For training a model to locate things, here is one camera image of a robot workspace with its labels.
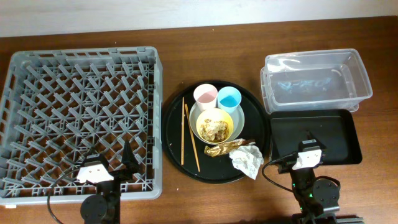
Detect white napkin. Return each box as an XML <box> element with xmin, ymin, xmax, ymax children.
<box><xmin>229</xmin><ymin>145</ymin><xmax>264</xmax><ymax>180</ymax></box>

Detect wooden chopstick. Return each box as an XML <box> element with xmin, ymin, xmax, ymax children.
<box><xmin>184</xmin><ymin>104</ymin><xmax>201</xmax><ymax>172</ymax></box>
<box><xmin>180</xmin><ymin>97</ymin><xmax>185</xmax><ymax>166</ymax></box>

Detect gold foil wrapper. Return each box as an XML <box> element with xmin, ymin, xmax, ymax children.
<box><xmin>204</xmin><ymin>138</ymin><xmax>256</xmax><ymax>157</ymax></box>

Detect food scraps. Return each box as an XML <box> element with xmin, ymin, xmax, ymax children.
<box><xmin>199</xmin><ymin>119</ymin><xmax>229</xmax><ymax>142</ymax></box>

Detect blue plastic cup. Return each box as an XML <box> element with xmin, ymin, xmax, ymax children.
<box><xmin>217</xmin><ymin>86</ymin><xmax>242</xmax><ymax>114</ymax></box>

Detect yellow plastic bowl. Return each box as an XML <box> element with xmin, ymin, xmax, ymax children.
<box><xmin>195</xmin><ymin>108</ymin><xmax>234</xmax><ymax>144</ymax></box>

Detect pink plastic cup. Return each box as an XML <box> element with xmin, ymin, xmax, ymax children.
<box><xmin>193</xmin><ymin>83</ymin><xmax>218</xmax><ymax>111</ymax></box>

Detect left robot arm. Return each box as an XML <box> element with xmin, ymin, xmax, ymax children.
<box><xmin>76</xmin><ymin>141</ymin><xmax>139</xmax><ymax>223</ymax></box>

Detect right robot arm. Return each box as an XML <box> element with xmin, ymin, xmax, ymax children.
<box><xmin>277</xmin><ymin>131</ymin><xmax>364</xmax><ymax>224</ymax></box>

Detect grey dishwasher rack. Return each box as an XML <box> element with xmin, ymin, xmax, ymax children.
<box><xmin>1</xmin><ymin>47</ymin><xmax>162</xmax><ymax>207</ymax></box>

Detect black rectangular tray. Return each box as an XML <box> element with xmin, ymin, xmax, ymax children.
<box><xmin>270</xmin><ymin>110</ymin><xmax>363</xmax><ymax>166</ymax></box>

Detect clear plastic bin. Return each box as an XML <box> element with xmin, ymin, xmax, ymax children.
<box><xmin>261</xmin><ymin>49</ymin><xmax>373</xmax><ymax>114</ymax></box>

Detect grey plate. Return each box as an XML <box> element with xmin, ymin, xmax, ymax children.
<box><xmin>189</xmin><ymin>103</ymin><xmax>245</xmax><ymax>145</ymax></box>

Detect round black tray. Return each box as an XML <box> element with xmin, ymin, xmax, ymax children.
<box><xmin>162</xmin><ymin>80</ymin><xmax>271</xmax><ymax>184</ymax></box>

